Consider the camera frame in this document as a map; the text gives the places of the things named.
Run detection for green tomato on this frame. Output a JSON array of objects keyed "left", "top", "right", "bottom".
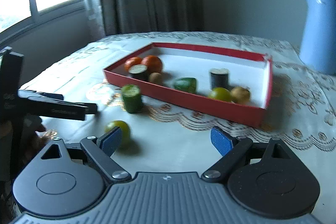
[
  {"left": 208, "top": 87, "right": 232, "bottom": 102},
  {"left": 105, "top": 120, "right": 131, "bottom": 148}
]

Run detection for tan longan fruit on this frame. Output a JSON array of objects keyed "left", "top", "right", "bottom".
[{"left": 230, "top": 86, "right": 251, "bottom": 104}]

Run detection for green cucumber cylinder piece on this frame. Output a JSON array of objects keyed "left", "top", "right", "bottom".
[{"left": 121, "top": 84, "right": 143, "bottom": 114}]

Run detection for green avocado half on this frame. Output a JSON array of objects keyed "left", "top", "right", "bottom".
[{"left": 173, "top": 77, "right": 197, "bottom": 94}]

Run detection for orange mandarin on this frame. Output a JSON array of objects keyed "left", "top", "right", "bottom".
[
  {"left": 124, "top": 57, "right": 142, "bottom": 72},
  {"left": 141, "top": 55, "right": 163, "bottom": 73}
]

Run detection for brown kiwi fruit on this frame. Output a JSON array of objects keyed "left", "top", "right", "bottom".
[{"left": 148, "top": 72, "right": 163, "bottom": 85}]

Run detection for red shallow cardboard tray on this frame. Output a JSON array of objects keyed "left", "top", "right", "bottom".
[{"left": 104, "top": 42, "right": 273, "bottom": 127}]

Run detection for white embroidered tablecloth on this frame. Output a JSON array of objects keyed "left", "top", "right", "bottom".
[{"left": 21, "top": 32, "right": 335, "bottom": 223}]

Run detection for light blue electric kettle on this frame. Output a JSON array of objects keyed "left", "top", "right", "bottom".
[{"left": 299, "top": 0, "right": 335, "bottom": 75}]

